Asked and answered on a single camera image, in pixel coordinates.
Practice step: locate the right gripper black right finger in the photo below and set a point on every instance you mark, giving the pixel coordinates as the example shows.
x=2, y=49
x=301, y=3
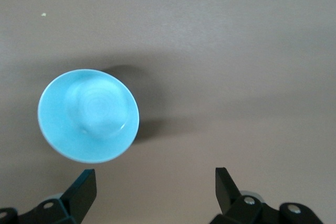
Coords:
x=236, y=205

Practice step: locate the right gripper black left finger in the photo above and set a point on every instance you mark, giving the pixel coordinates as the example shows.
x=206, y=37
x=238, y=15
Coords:
x=76, y=197

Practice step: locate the blue bowl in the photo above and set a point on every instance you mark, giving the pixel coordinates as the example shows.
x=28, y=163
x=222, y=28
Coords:
x=89, y=119

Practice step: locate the brown table cover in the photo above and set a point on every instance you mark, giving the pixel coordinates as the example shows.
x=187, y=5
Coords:
x=210, y=51

